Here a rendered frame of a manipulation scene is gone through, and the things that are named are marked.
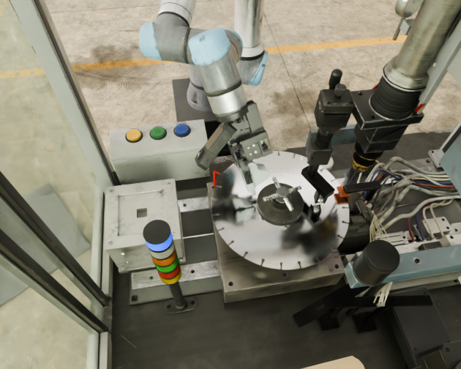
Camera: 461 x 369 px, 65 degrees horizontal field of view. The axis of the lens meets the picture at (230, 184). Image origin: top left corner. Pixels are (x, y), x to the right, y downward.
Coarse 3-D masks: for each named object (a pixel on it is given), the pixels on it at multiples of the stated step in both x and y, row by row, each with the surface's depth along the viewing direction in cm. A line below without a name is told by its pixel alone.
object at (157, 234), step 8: (152, 224) 59; (160, 224) 59; (168, 224) 59; (144, 232) 58; (152, 232) 58; (160, 232) 58; (168, 232) 59; (152, 240) 58; (160, 240) 58; (168, 240) 59; (152, 248) 59; (160, 248) 59
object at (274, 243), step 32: (256, 160) 94; (288, 160) 94; (224, 192) 88; (256, 192) 88; (224, 224) 83; (256, 224) 83; (288, 224) 83; (320, 224) 84; (256, 256) 79; (288, 256) 79; (320, 256) 79
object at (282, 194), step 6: (276, 180) 84; (276, 186) 84; (300, 186) 83; (276, 192) 82; (282, 192) 82; (288, 192) 82; (264, 198) 81; (270, 198) 82; (276, 198) 84; (282, 198) 82; (288, 204) 81
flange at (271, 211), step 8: (272, 184) 88; (280, 184) 88; (288, 184) 89; (264, 192) 87; (272, 192) 87; (296, 192) 87; (272, 200) 84; (296, 200) 86; (264, 208) 85; (272, 208) 84; (280, 208) 84; (296, 208) 85; (264, 216) 84; (272, 216) 83; (280, 216) 83; (288, 216) 83; (296, 216) 84
